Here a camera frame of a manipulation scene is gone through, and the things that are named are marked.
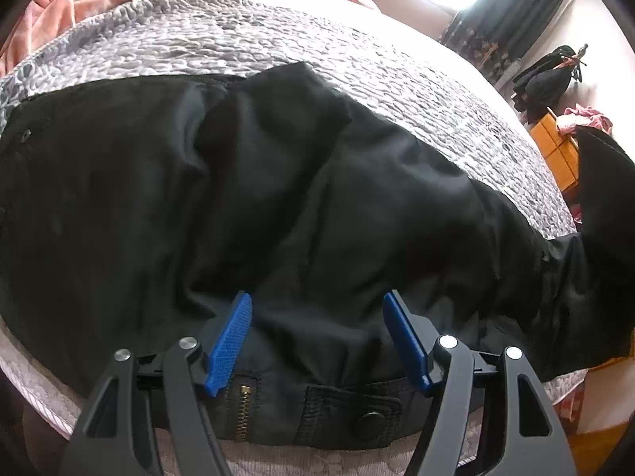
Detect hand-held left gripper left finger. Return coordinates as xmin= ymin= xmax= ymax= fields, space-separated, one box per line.
xmin=60 ymin=292 xmax=254 ymax=476

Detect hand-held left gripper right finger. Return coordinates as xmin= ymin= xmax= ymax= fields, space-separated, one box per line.
xmin=383 ymin=290 xmax=579 ymax=476

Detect black pants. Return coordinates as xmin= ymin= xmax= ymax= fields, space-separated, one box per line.
xmin=0 ymin=62 xmax=635 ymax=442

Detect red patterned cloth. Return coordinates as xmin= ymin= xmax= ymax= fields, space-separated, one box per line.
xmin=550 ymin=382 xmax=589 ymax=432

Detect wooden cabinet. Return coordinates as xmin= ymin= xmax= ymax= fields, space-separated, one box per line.
xmin=528 ymin=109 xmax=581 ymax=199

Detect pile of pink clothes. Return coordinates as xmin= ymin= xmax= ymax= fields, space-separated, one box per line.
xmin=556 ymin=104 xmax=613 ymax=134

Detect bed with grey quilted cover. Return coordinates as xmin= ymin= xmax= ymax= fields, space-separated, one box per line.
xmin=0 ymin=0 xmax=586 ymax=476

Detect dark patterned curtain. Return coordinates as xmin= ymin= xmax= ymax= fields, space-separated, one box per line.
xmin=441 ymin=0 xmax=576 ymax=75

